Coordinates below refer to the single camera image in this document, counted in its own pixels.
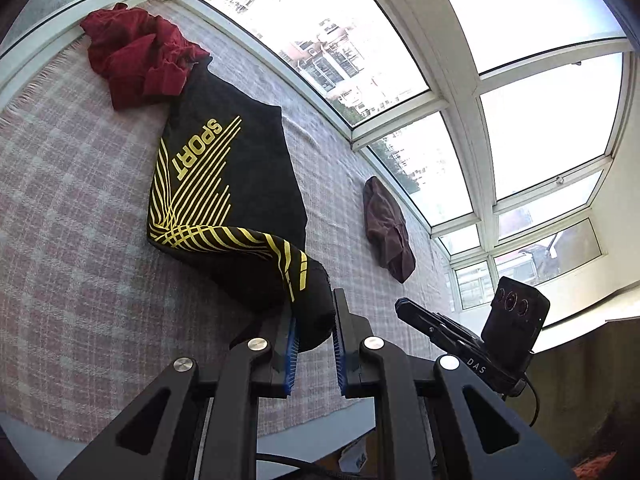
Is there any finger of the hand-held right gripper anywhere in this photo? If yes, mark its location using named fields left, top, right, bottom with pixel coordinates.
left=394, top=297, right=483, bottom=356

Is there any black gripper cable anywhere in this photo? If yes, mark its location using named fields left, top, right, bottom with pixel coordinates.
left=255, top=452, right=351, bottom=478
left=520, top=377, right=543, bottom=428

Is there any white window frame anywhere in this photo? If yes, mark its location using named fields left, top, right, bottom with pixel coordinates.
left=0, top=0, right=640, bottom=311

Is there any brown garment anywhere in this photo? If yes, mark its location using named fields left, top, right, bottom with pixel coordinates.
left=363, top=176, right=417, bottom=284

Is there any black yellow-striped garment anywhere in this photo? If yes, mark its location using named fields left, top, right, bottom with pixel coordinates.
left=146, top=57, right=337, bottom=352

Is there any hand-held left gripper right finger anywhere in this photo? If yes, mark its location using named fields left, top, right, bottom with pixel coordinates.
left=332, top=287, right=576, bottom=480

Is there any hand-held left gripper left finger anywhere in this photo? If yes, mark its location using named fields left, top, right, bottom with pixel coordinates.
left=57, top=307, right=301, bottom=480

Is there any red garment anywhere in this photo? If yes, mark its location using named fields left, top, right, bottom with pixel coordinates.
left=80, top=2, right=211, bottom=112

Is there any pink plaid blanket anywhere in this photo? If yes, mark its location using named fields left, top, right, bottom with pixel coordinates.
left=0, top=0, right=453, bottom=446

